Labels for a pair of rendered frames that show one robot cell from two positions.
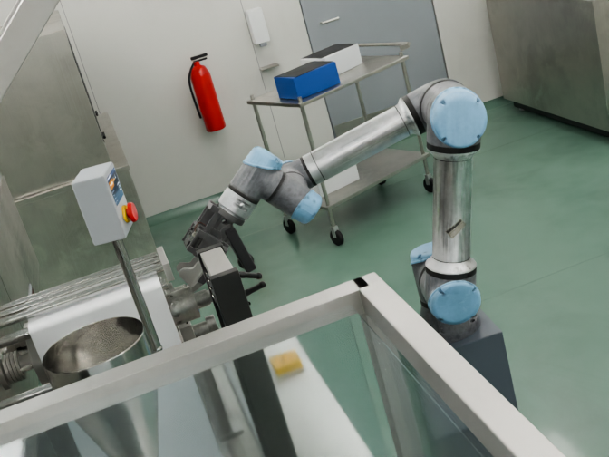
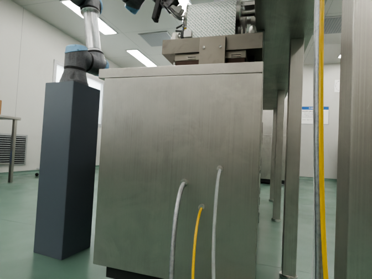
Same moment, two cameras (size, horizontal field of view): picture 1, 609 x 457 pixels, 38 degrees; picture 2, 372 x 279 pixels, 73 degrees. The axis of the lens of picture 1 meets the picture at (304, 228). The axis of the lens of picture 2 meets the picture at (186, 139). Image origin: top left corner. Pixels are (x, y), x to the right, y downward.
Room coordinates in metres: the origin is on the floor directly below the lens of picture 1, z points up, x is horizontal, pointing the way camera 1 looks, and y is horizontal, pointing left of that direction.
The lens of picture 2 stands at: (2.93, 0.93, 0.58)
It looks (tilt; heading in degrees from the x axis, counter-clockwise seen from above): 2 degrees up; 207
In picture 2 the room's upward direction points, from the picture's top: 3 degrees clockwise
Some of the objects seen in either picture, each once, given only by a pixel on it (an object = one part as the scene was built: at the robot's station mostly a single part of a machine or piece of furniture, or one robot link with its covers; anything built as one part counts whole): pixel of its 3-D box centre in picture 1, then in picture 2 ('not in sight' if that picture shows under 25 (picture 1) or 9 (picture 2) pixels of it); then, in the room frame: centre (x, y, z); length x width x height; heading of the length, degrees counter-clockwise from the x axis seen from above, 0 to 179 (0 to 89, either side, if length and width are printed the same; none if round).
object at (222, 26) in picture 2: not in sight; (209, 38); (1.84, 0.46, 1.11); 0.23 x 0.01 x 0.18; 101
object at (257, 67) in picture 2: not in sight; (222, 115); (0.87, 0.20, 0.88); 2.52 x 0.66 x 0.04; 11
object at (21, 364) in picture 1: (18, 364); (252, 21); (1.51, 0.58, 1.33); 0.07 x 0.07 x 0.07; 11
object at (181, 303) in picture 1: (180, 306); not in sight; (1.56, 0.27, 1.33); 0.06 x 0.06 x 0.06; 11
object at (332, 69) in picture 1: (345, 135); not in sight; (5.31, -0.40, 0.51); 0.91 x 0.58 x 1.02; 123
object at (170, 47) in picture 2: not in sight; (213, 51); (1.95, 0.53, 1.00); 0.40 x 0.16 x 0.06; 101
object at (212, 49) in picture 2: not in sight; (212, 51); (2.04, 0.56, 0.96); 0.10 x 0.03 x 0.11; 101
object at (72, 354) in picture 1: (101, 362); not in sight; (1.08, 0.31, 1.50); 0.14 x 0.14 x 0.06
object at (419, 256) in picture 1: (437, 269); (77, 57); (1.97, -0.29, 1.07); 0.13 x 0.12 x 0.14; 179
